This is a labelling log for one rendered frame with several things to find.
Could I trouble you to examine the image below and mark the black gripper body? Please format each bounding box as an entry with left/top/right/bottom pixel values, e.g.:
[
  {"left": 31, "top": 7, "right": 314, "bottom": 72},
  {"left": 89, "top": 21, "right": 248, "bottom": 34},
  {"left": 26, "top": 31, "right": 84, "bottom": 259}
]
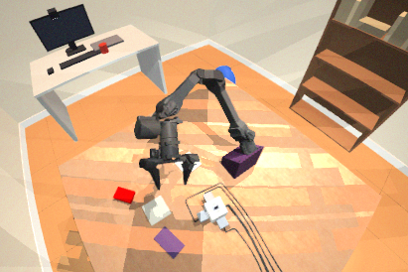
[{"left": 139, "top": 138, "right": 200, "bottom": 170}]

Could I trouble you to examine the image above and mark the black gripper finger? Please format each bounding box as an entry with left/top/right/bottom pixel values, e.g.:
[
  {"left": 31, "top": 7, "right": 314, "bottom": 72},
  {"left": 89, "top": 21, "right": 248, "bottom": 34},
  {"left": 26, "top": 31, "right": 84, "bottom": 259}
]
[
  {"left": 144, "top": 168, "right": 160, "bottom": 190},
  {"left": 181, "top": 163, "right": 196, "bottom": 185}
]

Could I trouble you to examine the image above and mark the red rectangular block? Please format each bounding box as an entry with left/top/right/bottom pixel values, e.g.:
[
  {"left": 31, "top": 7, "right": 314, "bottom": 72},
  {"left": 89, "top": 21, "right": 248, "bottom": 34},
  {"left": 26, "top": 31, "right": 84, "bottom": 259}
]
[{"left": 113, "top": 187, "right": 136, "bottom": 204}]

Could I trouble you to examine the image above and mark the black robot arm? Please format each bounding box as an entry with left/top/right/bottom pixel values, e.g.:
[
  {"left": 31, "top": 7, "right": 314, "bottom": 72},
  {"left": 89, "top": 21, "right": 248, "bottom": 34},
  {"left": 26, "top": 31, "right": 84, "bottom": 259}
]
[{"left": 134, "top": 68, "right": 259, "bottom": 155}]

